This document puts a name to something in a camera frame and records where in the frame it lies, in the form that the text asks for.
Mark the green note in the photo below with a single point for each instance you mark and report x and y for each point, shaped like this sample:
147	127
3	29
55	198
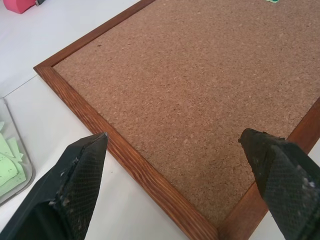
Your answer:
272	1

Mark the wood-framed cork board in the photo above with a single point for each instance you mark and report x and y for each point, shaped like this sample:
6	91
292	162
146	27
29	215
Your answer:
180	95

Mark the dark metal clip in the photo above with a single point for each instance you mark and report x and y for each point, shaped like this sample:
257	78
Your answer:
39	2

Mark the clear plastic container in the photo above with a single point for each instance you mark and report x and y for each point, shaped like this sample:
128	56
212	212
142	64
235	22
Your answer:
17	160

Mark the pink box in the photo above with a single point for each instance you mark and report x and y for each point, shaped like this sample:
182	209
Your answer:
22	5

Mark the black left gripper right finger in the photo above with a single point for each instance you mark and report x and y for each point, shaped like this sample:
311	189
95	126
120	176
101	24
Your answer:
282	180

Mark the green paper notes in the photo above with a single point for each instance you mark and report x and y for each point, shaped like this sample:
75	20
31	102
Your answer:
8	160

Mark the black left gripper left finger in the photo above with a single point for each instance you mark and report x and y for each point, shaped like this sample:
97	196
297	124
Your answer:
75	190

